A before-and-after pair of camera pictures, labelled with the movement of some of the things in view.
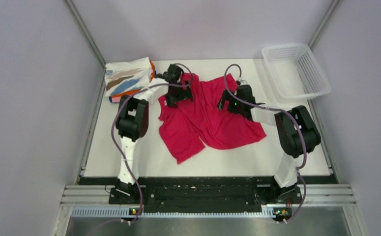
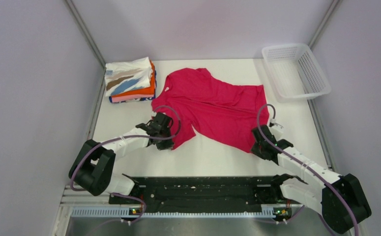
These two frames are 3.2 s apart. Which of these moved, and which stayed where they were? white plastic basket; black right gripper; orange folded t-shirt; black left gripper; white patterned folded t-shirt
Moved: black right gripper; black left gripper
Stayed: white plastic basket; orange folded t-shirt; white patterned folded t-shirt
